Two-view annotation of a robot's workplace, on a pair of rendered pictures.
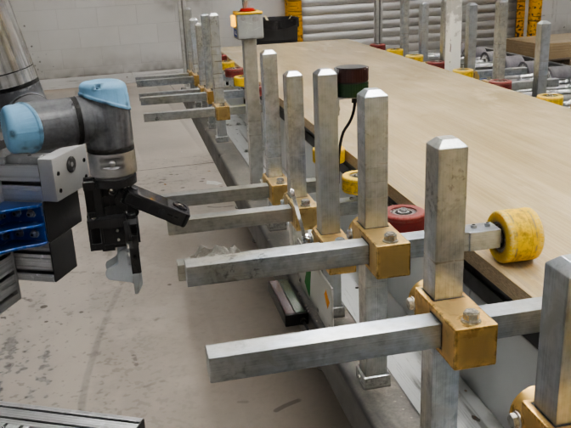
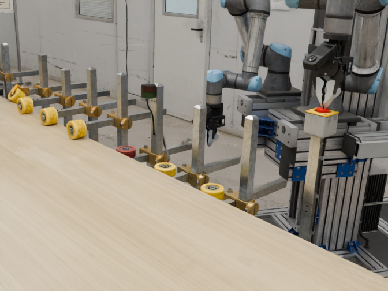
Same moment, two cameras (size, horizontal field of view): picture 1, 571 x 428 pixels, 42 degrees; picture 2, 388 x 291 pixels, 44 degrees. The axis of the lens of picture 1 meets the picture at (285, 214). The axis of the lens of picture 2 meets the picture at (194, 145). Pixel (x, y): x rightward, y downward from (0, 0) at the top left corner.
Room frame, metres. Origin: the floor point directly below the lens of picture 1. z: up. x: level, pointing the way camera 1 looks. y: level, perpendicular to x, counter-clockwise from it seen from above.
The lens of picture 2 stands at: (2.98, -0.96, 1.56)
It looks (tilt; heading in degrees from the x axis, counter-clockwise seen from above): 19 degrees down; 148
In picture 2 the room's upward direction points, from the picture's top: 2 degrees clockwise
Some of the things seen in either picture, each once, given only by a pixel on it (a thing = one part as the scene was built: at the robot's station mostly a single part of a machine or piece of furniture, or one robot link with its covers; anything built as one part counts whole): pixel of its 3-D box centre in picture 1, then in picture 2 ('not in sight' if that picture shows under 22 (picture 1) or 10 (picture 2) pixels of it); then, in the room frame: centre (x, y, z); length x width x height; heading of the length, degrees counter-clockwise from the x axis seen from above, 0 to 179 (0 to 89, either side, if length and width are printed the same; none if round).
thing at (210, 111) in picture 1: (203, 113); not in sight; (2.69, 0.29, 0.82); 0.43 x 0.03 x 0.04; 102
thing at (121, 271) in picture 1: (123, 273); (209, 135); (1.15, 0.28, 0.86); 0.06 x 0.03 x 0.09; 102
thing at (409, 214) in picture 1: (403, 238); (126, 160); (1.26, -0.21, 0.85); 0.08 x 0.08 x 0.11
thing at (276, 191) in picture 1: (276, 187); (239, 202); (1.74, 0.02, 0.82); 0.13 x 0.06 x 0.05; 12
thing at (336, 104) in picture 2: not in sight; (327, 100); (1.53, 0.63, 1.09); 0.15 x 0.15 x 0.10
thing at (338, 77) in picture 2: not in sight; (334, 78); (2.04, 0.08, 1.32); 0.05 x 0.02 x 0.09; 12
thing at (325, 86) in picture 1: (327, 200); (156, 140); (1.28, -0.08, 0.93); 0.03 x 0.03 x 0.48; 12
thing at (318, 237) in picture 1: (333, 247); (152, 156); (1.25, -0.09, 0.85); 0.13 x 0.06 x 0.05; 12
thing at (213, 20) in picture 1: (217, 80); not in sight; (2.74, 0.23, 0.93); 0.03 x 0.03 x 0.48; 12
